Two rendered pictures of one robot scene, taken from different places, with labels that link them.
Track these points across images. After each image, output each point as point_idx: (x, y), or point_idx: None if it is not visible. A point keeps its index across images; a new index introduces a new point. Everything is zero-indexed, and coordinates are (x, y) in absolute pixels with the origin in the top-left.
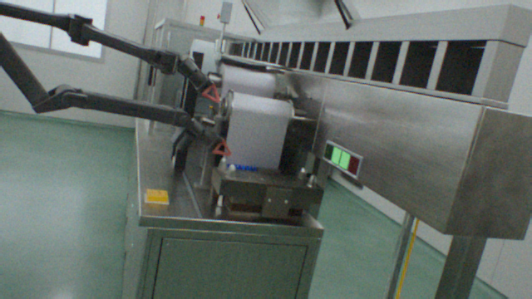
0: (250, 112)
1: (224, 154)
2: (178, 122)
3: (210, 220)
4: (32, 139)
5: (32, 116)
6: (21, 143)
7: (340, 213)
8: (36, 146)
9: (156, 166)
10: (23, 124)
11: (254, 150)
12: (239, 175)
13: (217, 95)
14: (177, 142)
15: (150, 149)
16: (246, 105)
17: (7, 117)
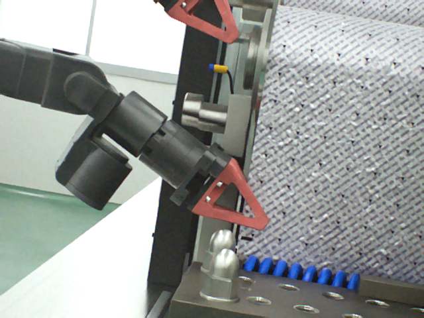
0: (337, 69)
1: (242, 223)
2: (62, 96)
3: None
4: (28, 239)
5: (48, 196)
6: (2, 244)
7: None
8: (28, 252)
9: (96, 271)
10: (26, 209)
11: (357, 214)
12: (267, 296)
13: (226, 16)
14: (69, 169)
15: (124, 233)
16: (322, 43)
17: (2, 197)
